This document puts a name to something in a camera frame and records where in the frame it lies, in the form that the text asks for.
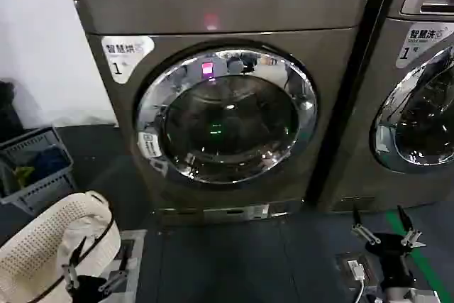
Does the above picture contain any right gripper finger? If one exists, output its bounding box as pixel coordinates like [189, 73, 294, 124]
[350, 205, 382, 246]
[397, 204, 427, 248]

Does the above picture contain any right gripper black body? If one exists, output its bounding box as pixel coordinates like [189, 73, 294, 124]
[364, 232, 416, 288]

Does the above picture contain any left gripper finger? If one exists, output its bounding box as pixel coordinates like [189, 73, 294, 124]
[61, 236, 88, 289]
[99, 245, 129, 292]

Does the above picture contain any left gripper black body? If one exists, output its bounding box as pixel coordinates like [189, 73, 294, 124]
[72, 275, 108, 303]

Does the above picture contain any metal floor plate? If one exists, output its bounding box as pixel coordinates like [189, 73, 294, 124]
[116, 228, 148, 303]

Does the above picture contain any metal floor socket box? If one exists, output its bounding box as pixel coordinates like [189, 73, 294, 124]
[334, 252, 385, 291]

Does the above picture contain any white plug adapter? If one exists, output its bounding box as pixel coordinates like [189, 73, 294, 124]
[345, 259, 365, 280]

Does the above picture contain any white perforated laundry basket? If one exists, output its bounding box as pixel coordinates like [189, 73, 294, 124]
[0, 189, 123, 303]

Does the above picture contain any grey slatted plastic crate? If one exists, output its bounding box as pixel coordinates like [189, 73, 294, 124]
[0, 126, 78, 212]

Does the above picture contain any yellow-green cloth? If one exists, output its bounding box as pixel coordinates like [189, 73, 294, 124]
[12, 166, 35, 190]

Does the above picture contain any blue cloth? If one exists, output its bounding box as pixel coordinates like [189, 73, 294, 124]
[32, 145, 70, 175]

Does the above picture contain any round chrome glass machine door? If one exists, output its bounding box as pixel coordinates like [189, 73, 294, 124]
[368, 45, 454, 180]

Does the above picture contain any grey machine with drawer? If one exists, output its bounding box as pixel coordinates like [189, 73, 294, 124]
[316, 0, 454, 214]

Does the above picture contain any small white door sticker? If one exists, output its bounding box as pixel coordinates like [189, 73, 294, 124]
[138, 131, 165, 160]

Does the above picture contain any black bundle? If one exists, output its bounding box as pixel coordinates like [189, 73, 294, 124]
[0, 78, 23, 141]

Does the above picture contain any round glass dryer door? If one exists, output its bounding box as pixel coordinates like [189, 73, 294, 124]
[135, 45, 319, 185]

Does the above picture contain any white number sticker on machine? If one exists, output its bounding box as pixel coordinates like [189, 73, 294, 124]
[394, 22, 454, 70]

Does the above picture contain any white number sticker on dryer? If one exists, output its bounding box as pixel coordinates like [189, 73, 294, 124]
[101, 35, 156, 85]

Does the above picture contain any grey dryer with number sticker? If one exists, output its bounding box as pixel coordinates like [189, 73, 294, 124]
[63, 0, 392, 228]

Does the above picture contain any white power cable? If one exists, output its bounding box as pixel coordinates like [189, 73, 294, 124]
[355, 274, 365, 303]

